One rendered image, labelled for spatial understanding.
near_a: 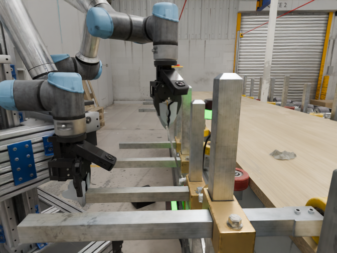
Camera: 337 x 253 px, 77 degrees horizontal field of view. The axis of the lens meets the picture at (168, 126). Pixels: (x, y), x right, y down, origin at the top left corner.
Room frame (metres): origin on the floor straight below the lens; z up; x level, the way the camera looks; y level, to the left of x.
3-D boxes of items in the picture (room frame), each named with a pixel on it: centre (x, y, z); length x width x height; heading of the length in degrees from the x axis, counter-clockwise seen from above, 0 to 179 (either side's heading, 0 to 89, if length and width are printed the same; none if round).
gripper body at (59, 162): (0.53, 0.26, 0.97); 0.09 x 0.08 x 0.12; 92
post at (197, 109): (0.58, -0.08, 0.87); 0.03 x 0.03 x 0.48; 2
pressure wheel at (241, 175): (0.54, -0.18, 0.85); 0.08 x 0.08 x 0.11
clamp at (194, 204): (0.56, -0.08, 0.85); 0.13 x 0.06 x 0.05; 2
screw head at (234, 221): (0.25, -0.09, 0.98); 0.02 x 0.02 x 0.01
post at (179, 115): (1.08, -0.06, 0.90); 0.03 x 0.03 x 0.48; 2
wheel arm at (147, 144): (1.04, 0.03, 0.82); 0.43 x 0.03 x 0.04; 92
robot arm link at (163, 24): (0.67, 0.01, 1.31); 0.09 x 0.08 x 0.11; 41
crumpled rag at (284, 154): (0.68, -0.39, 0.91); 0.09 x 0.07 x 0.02; 85
